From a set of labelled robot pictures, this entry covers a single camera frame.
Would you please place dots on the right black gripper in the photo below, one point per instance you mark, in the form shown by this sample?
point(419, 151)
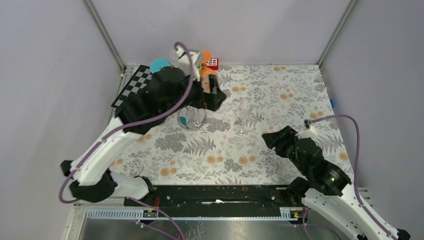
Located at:
point(286, 134)

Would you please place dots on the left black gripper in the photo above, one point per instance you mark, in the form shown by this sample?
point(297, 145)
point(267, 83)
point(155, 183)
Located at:
point(210, 101)

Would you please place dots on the clear wine glass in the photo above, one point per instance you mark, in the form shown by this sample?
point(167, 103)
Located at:
point(173, 54)
point(242, 116)

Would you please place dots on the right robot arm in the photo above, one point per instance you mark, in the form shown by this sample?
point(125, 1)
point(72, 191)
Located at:
point(326, 189)

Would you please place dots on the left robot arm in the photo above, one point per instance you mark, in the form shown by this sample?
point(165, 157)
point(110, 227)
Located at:
point(160, 94)

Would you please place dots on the chrome wine glass rack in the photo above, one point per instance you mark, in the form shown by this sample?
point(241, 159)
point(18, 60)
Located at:
point(191, 118)

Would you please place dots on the orange wine glass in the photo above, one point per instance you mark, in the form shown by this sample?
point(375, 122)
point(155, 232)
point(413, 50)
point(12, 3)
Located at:
point(205, 71)

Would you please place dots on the blue wine glass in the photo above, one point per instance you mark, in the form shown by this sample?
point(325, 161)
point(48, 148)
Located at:
point(158, 64)

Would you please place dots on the red white block toy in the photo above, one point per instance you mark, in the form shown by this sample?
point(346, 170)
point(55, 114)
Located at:
point(212, 63)

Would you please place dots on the floral tablecloth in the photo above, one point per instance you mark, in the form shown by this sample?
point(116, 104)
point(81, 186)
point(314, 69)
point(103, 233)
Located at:
point(281, 95)

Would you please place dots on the black white checkerboard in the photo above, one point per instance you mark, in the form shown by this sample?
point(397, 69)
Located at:
point(135, 78)

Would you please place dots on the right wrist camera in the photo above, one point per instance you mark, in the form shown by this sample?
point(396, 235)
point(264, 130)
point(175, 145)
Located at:
point(310, 130)

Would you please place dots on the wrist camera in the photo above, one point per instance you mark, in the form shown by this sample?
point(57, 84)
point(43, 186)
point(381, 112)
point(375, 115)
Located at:
point(189, 62)
point(310, 130)

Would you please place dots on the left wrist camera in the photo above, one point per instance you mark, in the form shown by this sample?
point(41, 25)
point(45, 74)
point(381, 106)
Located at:
point(189, 62)

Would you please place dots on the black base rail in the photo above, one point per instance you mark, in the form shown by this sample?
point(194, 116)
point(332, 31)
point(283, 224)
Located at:
point(224, 201)

